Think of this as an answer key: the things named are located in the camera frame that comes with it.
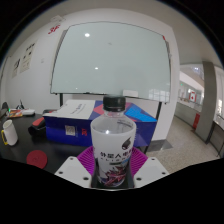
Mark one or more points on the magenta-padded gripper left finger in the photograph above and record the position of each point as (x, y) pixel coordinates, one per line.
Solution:
(75, 170)

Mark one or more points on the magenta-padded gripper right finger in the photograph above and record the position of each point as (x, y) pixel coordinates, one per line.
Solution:
(150, 170)

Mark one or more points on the clear bottle with white label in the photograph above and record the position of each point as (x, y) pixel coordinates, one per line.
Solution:
(113, 146)

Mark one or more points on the flat round red coaster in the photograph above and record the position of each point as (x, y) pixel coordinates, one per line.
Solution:
(36, 159)

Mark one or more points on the blue cardboard box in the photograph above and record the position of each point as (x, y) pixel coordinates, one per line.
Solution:
(63, 130)

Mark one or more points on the red and black tool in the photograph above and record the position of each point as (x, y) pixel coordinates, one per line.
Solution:
(37, 125)

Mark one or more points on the white paper booklet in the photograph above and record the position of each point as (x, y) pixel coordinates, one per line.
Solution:
(71, 109)

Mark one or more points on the red fire extinguisher cabinet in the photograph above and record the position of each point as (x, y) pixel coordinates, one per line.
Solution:
(196, 121)

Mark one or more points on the white tube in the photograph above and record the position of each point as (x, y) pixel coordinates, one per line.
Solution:
(28, 112)

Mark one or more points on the red and white flag poster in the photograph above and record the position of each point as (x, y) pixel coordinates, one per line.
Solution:
(192, 97)

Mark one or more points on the whiteboard on stand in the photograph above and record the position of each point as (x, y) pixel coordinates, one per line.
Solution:
(110, 56)

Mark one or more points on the small white wall poster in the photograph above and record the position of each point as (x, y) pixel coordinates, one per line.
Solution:
(16, 68)

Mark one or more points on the large white wall poster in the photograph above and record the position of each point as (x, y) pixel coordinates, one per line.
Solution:
(27, 57)

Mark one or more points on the red wall lettering sign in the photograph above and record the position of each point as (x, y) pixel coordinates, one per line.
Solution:
(53, 29)

